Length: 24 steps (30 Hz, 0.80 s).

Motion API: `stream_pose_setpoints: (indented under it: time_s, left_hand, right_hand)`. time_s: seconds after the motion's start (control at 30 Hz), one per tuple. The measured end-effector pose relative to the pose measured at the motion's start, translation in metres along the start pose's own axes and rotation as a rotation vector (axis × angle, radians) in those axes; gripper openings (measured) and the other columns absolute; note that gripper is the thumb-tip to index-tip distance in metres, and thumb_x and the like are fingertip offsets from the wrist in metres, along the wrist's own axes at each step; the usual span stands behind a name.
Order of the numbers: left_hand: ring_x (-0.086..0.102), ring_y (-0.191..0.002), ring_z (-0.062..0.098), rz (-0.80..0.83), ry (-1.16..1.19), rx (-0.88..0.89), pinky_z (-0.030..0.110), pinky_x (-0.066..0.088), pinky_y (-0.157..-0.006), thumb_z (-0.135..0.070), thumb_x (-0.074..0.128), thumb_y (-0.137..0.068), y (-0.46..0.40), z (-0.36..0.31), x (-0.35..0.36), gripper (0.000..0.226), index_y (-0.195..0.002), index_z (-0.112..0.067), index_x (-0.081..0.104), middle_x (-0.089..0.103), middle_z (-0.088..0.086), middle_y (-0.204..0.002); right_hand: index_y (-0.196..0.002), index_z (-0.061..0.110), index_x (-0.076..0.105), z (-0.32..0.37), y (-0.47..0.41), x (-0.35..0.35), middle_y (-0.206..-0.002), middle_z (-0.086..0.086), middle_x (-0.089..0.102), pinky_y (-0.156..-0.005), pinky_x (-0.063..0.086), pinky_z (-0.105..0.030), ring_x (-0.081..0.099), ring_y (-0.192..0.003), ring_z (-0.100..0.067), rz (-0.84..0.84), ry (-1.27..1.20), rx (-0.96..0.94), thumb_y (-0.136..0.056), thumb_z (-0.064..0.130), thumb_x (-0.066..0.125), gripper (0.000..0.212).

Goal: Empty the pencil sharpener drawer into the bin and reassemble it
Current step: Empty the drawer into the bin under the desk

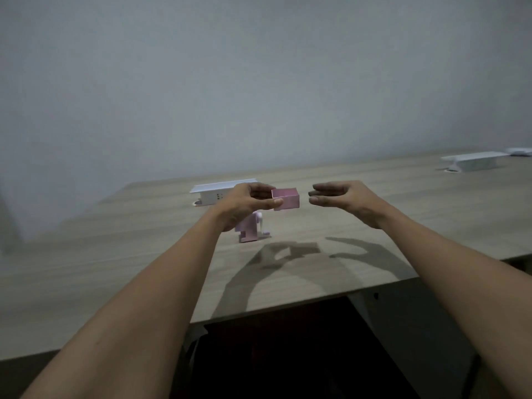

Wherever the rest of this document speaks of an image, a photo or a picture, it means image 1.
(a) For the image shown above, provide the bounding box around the person's right hand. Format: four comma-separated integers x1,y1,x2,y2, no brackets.
308,180,391,229

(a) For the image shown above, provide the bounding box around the person's left hand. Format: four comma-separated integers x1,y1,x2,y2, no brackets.
207,182,284,233

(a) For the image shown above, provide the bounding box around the pink pencil sharpener body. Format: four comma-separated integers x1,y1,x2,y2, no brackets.
234,211,272,244

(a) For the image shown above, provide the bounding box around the pink sharpener drawer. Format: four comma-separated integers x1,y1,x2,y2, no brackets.
271,187,301,211

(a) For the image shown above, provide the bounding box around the person's left forearm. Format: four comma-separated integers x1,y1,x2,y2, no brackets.
21,211,228,399

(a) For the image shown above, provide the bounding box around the person's right forearm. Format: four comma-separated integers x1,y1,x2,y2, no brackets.
376,205,532,399

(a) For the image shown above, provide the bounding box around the white desk socket box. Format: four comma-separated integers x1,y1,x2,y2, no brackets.
190,178,259,207
439,151,510,173

